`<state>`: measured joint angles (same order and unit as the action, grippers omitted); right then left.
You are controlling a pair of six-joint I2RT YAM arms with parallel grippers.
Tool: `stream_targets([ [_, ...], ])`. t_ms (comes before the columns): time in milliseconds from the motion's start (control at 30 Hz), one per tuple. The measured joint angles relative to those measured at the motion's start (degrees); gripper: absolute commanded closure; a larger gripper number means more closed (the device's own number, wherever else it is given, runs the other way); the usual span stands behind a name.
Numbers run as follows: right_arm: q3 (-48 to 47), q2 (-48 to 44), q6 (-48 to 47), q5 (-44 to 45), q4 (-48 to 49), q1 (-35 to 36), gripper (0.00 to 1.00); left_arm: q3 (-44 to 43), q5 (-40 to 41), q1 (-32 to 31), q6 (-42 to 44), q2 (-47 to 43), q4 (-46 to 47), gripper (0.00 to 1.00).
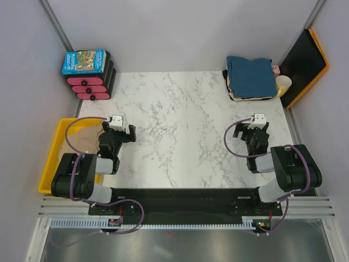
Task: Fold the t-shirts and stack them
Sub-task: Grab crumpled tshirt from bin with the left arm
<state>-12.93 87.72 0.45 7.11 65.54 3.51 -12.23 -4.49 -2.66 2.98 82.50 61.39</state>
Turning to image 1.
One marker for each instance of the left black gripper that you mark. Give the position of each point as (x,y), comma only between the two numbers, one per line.
(126,137)

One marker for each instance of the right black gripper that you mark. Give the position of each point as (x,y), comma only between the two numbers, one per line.
(238,128)

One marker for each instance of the beige t-shirt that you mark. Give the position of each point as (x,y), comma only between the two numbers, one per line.
(86,139)

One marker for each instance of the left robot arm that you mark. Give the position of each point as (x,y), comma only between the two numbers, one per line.
(75,176)

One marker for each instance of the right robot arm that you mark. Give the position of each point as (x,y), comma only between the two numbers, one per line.
(295,170)

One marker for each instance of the black pink drawer unit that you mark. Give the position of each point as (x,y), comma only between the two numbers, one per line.
(94,86)

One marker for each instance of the folded blue t-shirt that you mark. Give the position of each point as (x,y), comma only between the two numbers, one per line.
(251,78)

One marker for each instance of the yellow mug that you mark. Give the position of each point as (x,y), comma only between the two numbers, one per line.
(283,83)

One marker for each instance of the yellow plastic bin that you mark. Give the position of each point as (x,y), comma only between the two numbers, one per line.
(52,161)

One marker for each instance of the pink box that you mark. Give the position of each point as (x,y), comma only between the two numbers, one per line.
(276,70)

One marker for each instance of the blue treehouse book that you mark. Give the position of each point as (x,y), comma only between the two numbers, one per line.
(85,62)

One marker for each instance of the black orange tray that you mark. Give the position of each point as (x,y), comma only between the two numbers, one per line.
(305,63)

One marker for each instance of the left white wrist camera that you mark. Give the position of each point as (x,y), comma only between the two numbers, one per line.
(116,122)

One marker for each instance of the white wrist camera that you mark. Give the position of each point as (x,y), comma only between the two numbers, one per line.
(258,120)
(116,122)

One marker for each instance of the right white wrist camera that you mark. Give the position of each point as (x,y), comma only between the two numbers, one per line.
(258,120)

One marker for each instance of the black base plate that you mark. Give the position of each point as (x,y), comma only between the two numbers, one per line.
(205,205)

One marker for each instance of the white cable duct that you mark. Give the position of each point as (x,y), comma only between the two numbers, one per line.
(109,223)

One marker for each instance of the aluminium frame rail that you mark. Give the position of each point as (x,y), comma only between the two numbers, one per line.
(60,207)

